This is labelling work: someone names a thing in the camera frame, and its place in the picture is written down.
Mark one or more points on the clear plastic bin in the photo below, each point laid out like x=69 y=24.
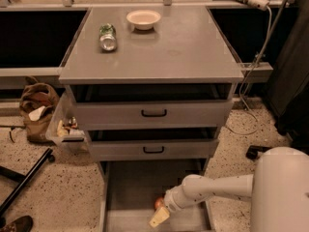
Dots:
x=63 y=129

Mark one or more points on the green soda can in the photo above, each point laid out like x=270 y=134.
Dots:
x=107 y=37

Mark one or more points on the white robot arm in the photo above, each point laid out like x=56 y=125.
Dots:
x=278 y=190

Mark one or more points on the red apple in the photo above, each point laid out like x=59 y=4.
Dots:
x=159 y=203

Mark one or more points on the top drawer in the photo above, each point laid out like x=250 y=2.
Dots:
x=134 y=115

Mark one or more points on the bottom drawer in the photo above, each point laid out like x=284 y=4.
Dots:
x=131 y=188

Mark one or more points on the grey drawer cabinet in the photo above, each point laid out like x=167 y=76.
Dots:
x=182 y=58

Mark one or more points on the brown shoe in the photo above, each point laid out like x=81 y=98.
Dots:
x=22 y=224

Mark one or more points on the black office chair base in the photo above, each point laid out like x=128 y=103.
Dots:
x=253 y=151

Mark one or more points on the black metal stand leg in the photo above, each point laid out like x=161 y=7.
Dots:
x=22 y=180

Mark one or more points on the brown bag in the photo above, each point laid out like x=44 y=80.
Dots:
x=37 y=105

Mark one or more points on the middle drawer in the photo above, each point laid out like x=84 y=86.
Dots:
x=153 y=144

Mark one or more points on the white bowl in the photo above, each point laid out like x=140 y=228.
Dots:
x=143 y=19

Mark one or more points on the drawer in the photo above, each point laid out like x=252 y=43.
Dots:
x=131 y=188
x=134 y=115
x=153 y=144

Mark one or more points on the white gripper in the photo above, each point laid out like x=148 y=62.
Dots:
x=172 y=199

